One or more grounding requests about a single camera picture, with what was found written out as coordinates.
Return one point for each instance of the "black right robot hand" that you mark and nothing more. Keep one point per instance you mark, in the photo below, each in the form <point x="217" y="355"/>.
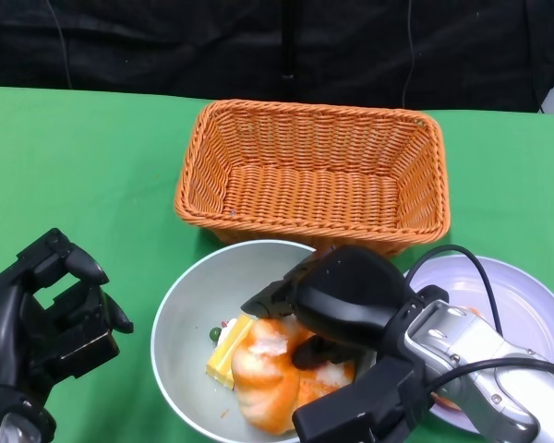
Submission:
<point x="351" y="295"/>

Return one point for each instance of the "lavender plate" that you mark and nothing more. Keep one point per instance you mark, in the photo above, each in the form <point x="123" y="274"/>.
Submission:
<point x="526" y="295"/>

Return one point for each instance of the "grey-green bowl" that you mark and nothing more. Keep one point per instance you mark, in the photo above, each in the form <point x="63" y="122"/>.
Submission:
<point x="198" y="295"/>

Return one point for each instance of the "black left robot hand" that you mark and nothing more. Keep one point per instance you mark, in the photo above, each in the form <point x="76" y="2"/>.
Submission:
<point x="9" y="332"/>

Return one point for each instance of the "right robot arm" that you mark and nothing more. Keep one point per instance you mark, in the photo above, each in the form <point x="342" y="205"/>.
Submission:
<point x="466" y="337"/>

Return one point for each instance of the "black backdrop cloth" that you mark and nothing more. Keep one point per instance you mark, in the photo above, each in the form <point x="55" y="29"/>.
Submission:
<point x="166" y="41"/>

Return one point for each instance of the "round pumpkin-shaped bread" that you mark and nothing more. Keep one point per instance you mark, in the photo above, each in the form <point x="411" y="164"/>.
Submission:
<point x="268" y="387"/>

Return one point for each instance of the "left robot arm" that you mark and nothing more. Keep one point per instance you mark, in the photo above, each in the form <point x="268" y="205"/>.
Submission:
<point x="14" y="420"/>

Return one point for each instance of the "orange wicker basket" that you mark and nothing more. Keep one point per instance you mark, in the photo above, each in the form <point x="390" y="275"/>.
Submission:
<point x="314" y="194"/>

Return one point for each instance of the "green tablecloth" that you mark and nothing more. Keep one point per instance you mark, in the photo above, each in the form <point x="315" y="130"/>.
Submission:
<point x="74" y="161"/>

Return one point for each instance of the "yellow cake slice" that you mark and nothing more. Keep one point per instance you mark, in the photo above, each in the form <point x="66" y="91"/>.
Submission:
<point x="228" y="350"/>

